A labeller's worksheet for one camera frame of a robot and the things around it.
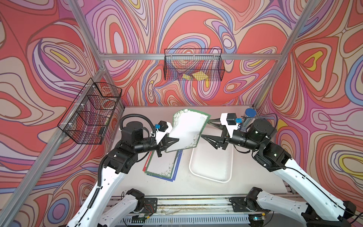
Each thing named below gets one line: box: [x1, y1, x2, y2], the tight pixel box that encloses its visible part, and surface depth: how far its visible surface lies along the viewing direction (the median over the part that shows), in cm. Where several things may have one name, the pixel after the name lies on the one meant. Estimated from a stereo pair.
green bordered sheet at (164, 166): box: [144, 149, 180, 179], surface depth 88 cm
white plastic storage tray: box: [189, 136, 234, 184], surface depth 88 cm
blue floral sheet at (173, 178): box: [146, 149, 183, 183], surface depth 88 cm
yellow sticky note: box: [191, 70, 209, 81], surface depth 92 cm
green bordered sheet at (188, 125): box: [164, 108, 212, 153], surface depth 56 cm
